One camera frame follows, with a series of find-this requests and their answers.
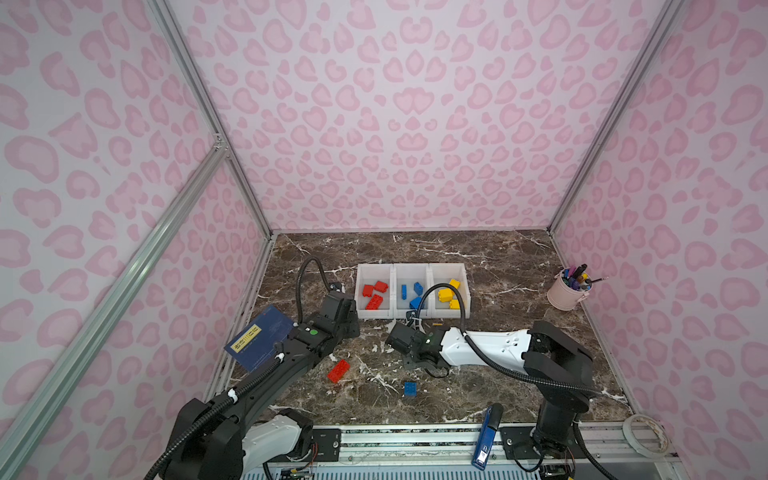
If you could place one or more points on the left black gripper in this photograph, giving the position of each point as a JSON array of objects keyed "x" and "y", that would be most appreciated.
[{"x": 354, "y": 323}]

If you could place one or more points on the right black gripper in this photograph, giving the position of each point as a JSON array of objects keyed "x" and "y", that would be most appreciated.
[{"x": 405, "y": 361}]

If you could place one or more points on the blue lego front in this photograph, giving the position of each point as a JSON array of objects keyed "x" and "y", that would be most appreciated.
[{"x": 410, "y": 389}]

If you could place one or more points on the long red lego brick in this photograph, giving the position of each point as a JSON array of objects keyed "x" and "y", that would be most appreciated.
[{"x": 338, "y": 371}]

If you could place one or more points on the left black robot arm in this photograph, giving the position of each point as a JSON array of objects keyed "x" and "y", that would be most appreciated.
[{"x": 223, "y": 439}]

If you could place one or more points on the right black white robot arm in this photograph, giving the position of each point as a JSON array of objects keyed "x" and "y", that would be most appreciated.
[{"x": 542, "y": 355}]

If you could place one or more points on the white bin left compartment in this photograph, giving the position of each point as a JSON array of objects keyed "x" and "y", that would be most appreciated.
[{"x": 369, "y": 274}]

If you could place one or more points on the white bin compartment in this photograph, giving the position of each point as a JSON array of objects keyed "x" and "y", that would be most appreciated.
[
  {"x": 407, "y": 273},
  {"x": 369, "y": 274},
  {"x": 443, "y": 273}
]

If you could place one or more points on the white bin middle compartment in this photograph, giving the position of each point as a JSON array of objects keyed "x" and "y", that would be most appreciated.
[{"x": 407, "y": 273}]

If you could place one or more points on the white bin right compartment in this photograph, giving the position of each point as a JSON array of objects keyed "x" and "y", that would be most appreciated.
[{"x": 443, "y": 273}]

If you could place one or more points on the dark blue notebook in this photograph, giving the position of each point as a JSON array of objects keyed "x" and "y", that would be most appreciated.
[{"x": 255, "y": 344}]

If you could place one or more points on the blue stapler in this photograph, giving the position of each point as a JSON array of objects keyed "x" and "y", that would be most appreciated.
[{"x": 489, "y": 427}]

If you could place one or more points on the pink pen cup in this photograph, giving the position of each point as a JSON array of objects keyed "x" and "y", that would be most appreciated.
[{"x": 571, "y": 287}]

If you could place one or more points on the white tape roll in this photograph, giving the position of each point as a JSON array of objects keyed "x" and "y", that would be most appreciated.
[{"x": 646, "y": 436}]

